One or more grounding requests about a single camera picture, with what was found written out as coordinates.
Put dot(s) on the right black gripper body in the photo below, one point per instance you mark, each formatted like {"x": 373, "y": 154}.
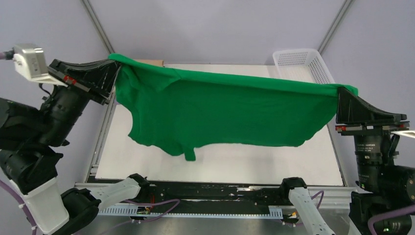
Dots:
{"x": 372, "y": 142}

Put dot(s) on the left corner metal strip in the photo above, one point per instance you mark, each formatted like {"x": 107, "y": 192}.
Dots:
{"x": 97, "y": 25}

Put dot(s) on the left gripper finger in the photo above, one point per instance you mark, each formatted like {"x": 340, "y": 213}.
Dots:
{"x": 73, "y": 73}
{"x": 100, "y": 82}

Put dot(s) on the folded beige t shirt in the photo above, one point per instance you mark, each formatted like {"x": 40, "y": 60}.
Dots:
{"x": 159, "y": 63}

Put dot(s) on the white slotted cable duct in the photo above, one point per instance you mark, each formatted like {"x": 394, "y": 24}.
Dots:
{"x": 130, "y": 210}

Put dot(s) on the right corner metal strip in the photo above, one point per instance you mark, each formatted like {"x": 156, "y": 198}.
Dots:
{"x": 341, "y": 14}

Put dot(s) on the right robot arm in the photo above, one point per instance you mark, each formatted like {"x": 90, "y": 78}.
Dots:
{"x": 387, "y": 201}

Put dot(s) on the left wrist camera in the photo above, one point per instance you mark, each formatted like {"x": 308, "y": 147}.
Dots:
{"x": 29, "y": 61}

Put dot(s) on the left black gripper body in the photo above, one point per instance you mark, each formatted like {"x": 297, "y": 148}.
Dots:
{"x": 65, "y": 106}

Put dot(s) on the corner metal strip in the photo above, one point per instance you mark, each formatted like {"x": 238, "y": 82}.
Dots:
{"x": 341, "y": 14}
{"x": 97, "y": 25}

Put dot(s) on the green t shirt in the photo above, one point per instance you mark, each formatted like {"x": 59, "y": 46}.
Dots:
{"x": 179, "y": 110}

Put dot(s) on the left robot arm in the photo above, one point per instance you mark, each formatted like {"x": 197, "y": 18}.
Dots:
{"x": 28, "y": 137}

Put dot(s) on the white plastic basket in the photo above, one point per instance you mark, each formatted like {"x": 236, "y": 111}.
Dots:
{"x": 304, "y": 64}

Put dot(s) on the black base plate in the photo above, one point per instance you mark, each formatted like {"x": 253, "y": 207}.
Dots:
{"x": 218, "y": 197}

